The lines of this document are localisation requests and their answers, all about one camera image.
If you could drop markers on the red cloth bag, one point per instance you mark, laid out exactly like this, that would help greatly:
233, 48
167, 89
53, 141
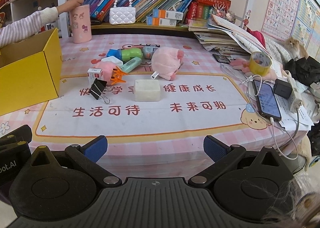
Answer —
257, 37

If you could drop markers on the green plastic toy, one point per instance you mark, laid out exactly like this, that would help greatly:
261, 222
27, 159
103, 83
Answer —
131, 53

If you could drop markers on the fluffy orange cat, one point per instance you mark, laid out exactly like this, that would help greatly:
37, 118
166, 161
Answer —
296, 47

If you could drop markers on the pink plush duck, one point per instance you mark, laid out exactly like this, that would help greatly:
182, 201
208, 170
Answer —
106, 72

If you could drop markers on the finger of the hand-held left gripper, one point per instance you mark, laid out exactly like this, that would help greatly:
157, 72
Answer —
21, 132

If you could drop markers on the grey fluffy fur trim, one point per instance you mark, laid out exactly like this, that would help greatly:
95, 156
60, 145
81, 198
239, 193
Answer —
297, 205

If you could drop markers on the black charger block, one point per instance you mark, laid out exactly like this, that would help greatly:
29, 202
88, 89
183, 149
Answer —
282, 88

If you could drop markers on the pink cartoon pencil case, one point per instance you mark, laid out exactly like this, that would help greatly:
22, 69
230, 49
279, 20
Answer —
80, 25

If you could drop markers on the blue plastic toy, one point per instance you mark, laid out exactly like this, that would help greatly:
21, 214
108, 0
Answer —
113, 53

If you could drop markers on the yellow tape roll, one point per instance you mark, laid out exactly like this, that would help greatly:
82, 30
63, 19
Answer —
260, 64

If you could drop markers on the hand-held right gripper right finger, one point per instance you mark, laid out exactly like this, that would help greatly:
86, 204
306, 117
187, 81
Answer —
215, 148

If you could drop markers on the pink fluffy pouch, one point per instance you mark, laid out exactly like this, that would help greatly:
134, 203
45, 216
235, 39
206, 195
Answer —
268, 75

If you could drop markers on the pink checked desk mat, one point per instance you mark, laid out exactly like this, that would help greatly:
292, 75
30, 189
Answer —
150, 124

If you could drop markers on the dark smartphone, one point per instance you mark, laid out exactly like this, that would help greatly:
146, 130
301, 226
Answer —
221, 58

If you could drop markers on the alphabet wall poster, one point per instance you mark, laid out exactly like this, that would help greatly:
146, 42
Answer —
281, 6

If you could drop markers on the chart wall poster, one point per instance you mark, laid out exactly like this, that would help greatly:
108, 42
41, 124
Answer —
308, 23

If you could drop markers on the stack of papers and booklets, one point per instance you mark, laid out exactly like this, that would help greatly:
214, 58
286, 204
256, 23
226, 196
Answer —
225, 38

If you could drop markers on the white quilted handbag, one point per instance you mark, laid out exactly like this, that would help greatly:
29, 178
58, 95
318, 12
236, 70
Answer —
122, 15

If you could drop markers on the black plastic bag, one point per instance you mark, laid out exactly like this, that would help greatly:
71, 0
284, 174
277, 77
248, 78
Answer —
303, 70

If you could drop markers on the small white red box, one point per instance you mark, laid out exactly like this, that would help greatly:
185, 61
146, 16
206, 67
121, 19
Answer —
95, 74

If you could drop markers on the mint green handheld device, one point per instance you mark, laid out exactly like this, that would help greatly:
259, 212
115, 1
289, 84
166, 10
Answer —
131, 64

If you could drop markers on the white power strip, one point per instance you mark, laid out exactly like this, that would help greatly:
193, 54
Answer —
295, 93

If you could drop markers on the white eraser block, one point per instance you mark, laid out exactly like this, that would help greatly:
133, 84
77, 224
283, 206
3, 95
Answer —
147, 90

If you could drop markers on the another person's forearm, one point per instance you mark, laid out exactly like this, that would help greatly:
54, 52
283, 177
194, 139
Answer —
25, 24

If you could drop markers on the pink plush pig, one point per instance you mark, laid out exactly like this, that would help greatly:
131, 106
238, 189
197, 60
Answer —
166, 60

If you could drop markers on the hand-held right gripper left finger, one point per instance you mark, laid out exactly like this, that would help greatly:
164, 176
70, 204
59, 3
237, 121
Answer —
96, 148

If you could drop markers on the yellow cardboard box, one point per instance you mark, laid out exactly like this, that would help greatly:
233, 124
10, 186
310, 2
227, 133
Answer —
27, 73

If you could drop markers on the white orange small carton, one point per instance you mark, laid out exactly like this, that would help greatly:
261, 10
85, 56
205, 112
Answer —
162, 21
168, 14

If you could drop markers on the white small packet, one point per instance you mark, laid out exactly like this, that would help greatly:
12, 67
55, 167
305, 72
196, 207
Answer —
112, 61

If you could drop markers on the lit smartphone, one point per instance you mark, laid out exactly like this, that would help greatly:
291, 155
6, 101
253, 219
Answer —
267, 100

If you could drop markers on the flower antler headband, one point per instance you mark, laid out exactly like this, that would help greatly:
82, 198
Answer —
223, 12

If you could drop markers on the black binder clip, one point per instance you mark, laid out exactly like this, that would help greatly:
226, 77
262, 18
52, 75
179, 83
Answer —
97, 90

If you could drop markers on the wooden bookshelf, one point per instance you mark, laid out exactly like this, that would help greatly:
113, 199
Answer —
140, 28

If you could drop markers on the grey blue toy robot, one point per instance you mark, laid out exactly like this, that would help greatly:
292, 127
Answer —
149, 51

